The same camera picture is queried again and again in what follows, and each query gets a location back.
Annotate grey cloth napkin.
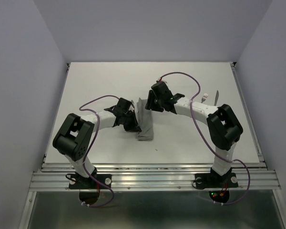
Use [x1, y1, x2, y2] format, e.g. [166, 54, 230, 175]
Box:
[137, 98, 154, 141]

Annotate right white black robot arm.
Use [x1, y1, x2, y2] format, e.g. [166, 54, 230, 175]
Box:
[145, 81, 243, 190]

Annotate silver fork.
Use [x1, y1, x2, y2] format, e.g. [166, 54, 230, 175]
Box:
[201, 93, 208, 103]

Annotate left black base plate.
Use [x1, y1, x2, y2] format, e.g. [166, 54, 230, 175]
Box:
[65, 173, 112, 189]

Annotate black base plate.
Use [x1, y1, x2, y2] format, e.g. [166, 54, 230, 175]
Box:
[192, 173, 238, 190]
[65, 173, 112, 189]

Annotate silver knife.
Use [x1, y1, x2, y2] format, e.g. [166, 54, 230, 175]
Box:
[214, 90, 219, 106]

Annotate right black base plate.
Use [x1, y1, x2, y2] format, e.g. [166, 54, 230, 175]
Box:
[192, 173, 238, 190]

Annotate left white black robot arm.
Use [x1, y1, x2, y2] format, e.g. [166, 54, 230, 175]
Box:
[52, 98, 142, 189]

